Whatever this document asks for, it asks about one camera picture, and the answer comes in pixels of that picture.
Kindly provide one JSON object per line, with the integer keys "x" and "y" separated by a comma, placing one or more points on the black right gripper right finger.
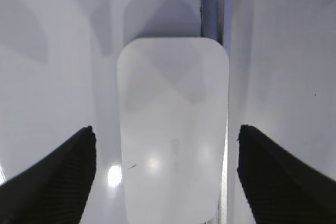
{"x": 279, "y": 187}

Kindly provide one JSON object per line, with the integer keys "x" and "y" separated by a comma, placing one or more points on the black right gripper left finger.
{"x": 55, "y": 189}

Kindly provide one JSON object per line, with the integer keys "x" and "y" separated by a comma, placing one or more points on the white whiteboard with aluminium frame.
{"x": 59, "y": 75}

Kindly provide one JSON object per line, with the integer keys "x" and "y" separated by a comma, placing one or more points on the white whiteboard eraser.
{"x": 173, "y": 103}

